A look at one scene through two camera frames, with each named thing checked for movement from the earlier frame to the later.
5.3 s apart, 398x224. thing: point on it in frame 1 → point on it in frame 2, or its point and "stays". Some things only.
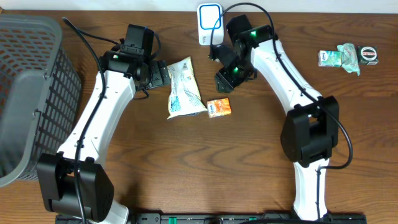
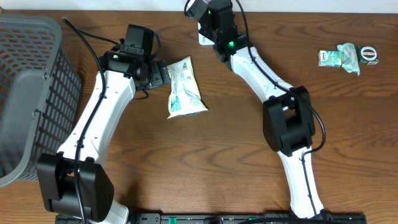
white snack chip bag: (185, 96) stays
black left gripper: (159, 73) stays
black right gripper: (226, 81) → (203, 29)
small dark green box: (367, 55) stays
